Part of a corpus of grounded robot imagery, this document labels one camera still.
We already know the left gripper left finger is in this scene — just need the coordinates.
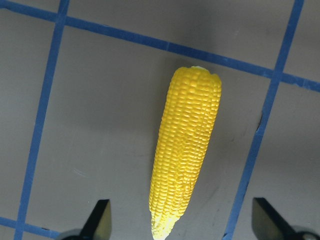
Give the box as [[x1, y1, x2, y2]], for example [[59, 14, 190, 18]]
[[59, 198, 112, 240]]

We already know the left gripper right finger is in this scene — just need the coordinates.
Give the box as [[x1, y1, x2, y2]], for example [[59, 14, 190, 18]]
[[251, 197, 320, 240]]

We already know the yellow corn cob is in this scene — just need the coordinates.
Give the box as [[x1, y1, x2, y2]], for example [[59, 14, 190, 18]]
[[148, 66, 222, 240]]

